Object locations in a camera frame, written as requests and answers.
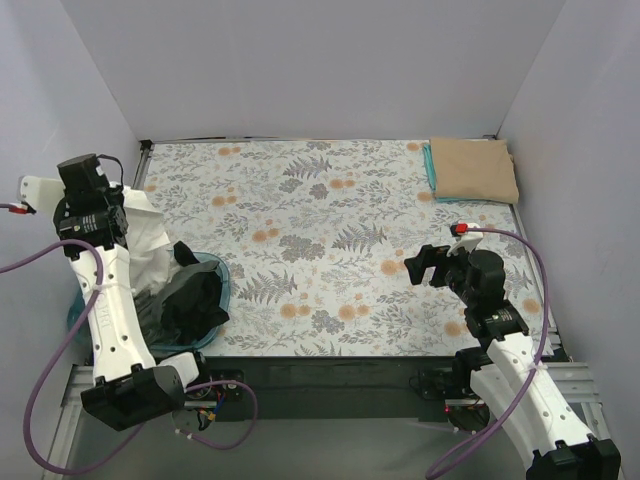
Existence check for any white t shirt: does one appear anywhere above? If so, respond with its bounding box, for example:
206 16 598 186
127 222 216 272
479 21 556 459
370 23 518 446
124 186 179 295

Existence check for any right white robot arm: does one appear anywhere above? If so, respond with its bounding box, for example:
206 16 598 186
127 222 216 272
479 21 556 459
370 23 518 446
404 245 621 479

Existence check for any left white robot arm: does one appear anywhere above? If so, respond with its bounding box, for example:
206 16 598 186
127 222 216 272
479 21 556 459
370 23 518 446
53 154 213 431

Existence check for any teal plastic basket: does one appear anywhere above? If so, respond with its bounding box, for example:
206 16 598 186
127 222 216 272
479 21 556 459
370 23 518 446
67 249 232 352

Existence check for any folded teal t shirt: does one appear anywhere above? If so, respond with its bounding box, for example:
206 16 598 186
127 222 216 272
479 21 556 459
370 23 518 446
423 137 483 201

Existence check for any folded tan t shirt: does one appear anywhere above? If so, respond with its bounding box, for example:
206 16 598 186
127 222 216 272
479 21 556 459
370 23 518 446
425 137 519 204

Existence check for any floral table cloth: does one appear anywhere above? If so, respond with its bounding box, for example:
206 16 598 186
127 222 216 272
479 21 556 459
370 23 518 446
144 140 542 356

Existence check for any grey t shirt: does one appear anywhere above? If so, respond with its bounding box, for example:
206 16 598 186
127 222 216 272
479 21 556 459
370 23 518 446
134 288 171 345

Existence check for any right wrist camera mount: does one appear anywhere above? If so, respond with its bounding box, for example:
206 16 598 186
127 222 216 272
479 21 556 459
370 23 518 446
447 223 484 257

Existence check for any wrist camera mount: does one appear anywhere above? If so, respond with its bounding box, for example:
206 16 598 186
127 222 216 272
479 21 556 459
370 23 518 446
9 175 64 217
447 223 484 257

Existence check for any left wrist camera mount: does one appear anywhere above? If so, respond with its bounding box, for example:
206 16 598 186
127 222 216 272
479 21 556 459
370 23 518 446
9 175 64 217

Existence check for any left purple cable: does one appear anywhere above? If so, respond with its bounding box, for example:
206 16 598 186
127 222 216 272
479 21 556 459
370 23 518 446
0 238 259 474

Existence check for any purple cable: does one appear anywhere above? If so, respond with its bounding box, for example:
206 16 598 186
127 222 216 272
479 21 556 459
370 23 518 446
424 227 550 480
0 238 259 474

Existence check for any aluminium frame rail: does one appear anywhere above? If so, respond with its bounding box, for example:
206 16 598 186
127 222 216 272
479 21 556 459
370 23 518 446
42 362 626 480

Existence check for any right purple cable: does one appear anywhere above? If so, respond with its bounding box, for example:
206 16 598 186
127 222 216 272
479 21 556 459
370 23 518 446
424 227 550 480

